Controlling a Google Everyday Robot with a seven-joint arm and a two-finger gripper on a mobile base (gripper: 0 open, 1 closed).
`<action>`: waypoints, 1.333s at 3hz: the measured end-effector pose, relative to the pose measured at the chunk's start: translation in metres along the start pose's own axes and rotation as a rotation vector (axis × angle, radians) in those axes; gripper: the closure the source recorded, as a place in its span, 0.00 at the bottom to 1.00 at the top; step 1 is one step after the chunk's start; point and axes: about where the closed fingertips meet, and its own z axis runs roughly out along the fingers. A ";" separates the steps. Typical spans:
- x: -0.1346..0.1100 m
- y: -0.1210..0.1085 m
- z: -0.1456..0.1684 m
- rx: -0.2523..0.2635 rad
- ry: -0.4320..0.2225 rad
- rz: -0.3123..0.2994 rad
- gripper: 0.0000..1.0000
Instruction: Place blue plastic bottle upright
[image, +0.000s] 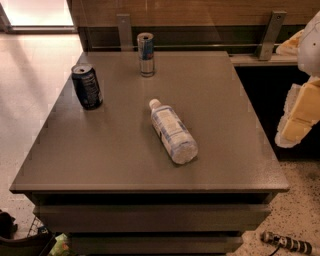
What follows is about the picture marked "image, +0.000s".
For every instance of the slim silver blue energy can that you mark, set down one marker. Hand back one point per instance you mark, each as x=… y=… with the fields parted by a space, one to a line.
x=145 y=43

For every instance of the clear blue-labelled plastic bottle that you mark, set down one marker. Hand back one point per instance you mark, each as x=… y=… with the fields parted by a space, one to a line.
x=177 y=140

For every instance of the left metal wall bracket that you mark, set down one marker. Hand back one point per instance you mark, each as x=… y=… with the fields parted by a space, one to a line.
x=125 y=32

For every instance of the black white striped handle tool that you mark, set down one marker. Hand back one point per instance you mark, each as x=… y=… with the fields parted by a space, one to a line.
x=290 y=244

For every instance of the dark blue soda can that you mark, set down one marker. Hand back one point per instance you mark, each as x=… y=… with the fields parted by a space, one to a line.
x=86 y=86

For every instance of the grey drawer cabinet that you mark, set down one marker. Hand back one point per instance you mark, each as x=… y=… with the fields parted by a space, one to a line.
x=105 y=178

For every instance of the metal wall bracket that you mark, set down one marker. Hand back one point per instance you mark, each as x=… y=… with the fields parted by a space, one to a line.
x=265 y=48
x=125 y=32

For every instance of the right metal wall bracket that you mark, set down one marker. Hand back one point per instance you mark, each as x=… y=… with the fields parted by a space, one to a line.
x=265 y=48

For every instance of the black bag on floor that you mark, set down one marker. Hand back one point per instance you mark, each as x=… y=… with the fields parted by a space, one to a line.
x=36 y=245

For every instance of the green packet on floor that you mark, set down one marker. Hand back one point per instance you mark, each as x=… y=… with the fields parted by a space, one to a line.
x=61 y=248

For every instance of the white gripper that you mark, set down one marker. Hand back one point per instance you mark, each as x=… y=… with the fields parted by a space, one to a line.
x=310 y=50

